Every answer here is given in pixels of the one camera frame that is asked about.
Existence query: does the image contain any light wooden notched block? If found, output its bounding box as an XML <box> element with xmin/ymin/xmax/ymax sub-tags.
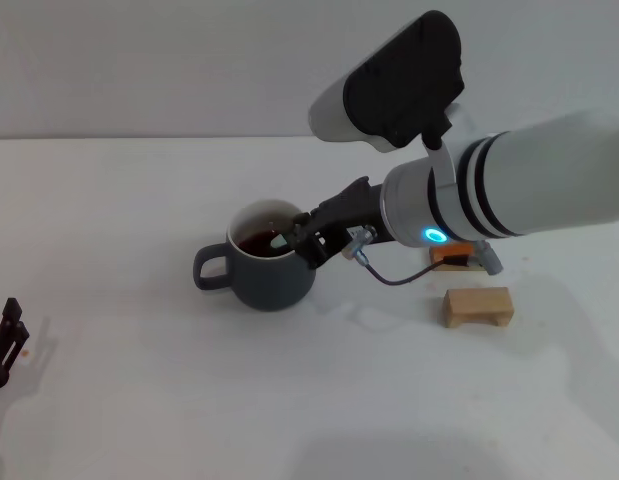
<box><xmin>442</xmin><ymin>286</ymin><xmax>515</xmax><ymax>330</ymax></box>

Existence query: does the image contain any orange-brown wooden block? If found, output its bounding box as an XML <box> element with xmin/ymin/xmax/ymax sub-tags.
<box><xmin>428</xmin><ymin>243</ymin><xmax>486</xmax><ymax>274</ymax></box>

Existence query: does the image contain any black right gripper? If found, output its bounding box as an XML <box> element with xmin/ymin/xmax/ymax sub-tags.
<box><xmin>287</xmin><ymin>175</ymin><xmax>393</xmax><ymax>272</ymax></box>

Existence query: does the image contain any dark grey ceramic coffee cup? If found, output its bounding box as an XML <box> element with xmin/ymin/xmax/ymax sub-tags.
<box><xmin>192</xmin><ymin>198</ymin><xmax>318</xmax><ymax>312</ymax></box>

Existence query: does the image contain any dark cable with silver connectors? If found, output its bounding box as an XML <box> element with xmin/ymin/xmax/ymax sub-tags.
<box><xmin>342</xmin><ymin>225</ymin><xmax>506</xmax><ymax>288</ymax></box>

